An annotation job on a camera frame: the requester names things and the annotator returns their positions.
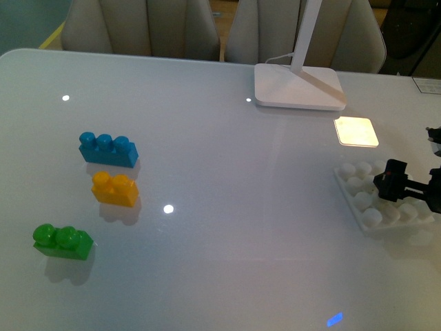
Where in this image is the green two-stud block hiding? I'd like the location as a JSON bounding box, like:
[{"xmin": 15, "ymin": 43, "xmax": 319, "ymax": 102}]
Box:
[{"xmin": 32, "ymin": 223, "xmax": 94, "ymax": 261}]

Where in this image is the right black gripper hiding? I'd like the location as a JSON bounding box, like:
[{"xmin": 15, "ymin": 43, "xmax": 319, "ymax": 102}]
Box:
[{"xmin": 373, "ymin": 127, "xmax": 440, "ymax": 214}]

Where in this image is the white desk lamp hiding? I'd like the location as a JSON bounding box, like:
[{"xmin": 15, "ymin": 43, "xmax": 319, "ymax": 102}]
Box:
[{"xmin": 254, "ymin": 1, "xmax": 347, "ymax": 111}]

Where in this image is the blue three-stud block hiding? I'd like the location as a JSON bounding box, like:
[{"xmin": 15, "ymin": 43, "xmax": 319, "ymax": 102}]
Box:
[{"xmin": 79, "ymin": 132, "xmax": 139, "ymax": 168}]

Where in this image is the beige chair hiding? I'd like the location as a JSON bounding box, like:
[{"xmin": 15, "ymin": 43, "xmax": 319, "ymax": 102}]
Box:
[
  {"xmin": 224, "ymin": 1, "xmax": 386, "ymax": 73},
  {"xmin": 61, "ymin": 1, "xmax": 221, "ymax": 61}
]

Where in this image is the left beige chair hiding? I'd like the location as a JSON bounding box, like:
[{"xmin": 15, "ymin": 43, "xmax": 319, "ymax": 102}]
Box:
[{"xmin": 61, "ymin": 1, "xmax": 221, "ymax": 61}]

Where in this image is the white studded base plate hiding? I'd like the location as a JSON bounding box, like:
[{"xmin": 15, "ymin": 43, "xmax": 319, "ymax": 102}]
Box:
[{"xmin": 334, "ymin": 160, "xmax": 440, "ymax": 232}]

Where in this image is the yellow two-stud block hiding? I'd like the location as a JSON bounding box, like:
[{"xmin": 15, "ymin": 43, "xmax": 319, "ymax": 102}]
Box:
[{"xmin": 91, "ymin": 171, "xmax": 139, "ymax": 207}]

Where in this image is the right beige chair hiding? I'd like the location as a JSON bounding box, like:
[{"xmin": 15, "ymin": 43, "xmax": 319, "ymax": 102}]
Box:
[{"xmin": 224, "ymin": 1, "xmax": 386, "ymax": 73}]

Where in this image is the white lamp cable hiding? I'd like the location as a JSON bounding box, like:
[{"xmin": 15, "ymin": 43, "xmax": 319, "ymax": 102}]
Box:
[{"xmin": 265, "ymin": 52, "xmax": 296, "ymax": 64}]

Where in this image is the dark chair at right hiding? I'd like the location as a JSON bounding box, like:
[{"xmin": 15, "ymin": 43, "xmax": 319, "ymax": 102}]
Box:
[{"xmin": 380, "ymin": 1, "xmax": 440, "ymax": 79}]

